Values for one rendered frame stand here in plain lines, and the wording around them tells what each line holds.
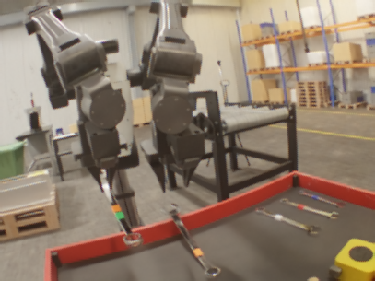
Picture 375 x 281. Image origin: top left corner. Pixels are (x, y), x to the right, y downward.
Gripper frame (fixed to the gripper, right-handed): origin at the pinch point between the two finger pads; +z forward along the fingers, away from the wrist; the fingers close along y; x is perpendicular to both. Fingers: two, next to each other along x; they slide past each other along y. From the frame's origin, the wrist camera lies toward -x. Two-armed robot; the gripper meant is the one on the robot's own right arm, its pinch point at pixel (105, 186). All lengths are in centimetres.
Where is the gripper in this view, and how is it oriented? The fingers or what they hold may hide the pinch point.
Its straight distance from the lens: 53.9
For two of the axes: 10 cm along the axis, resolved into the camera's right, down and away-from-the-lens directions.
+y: 8.9, -2.0, 4.1
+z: 0.4, 9.3, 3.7
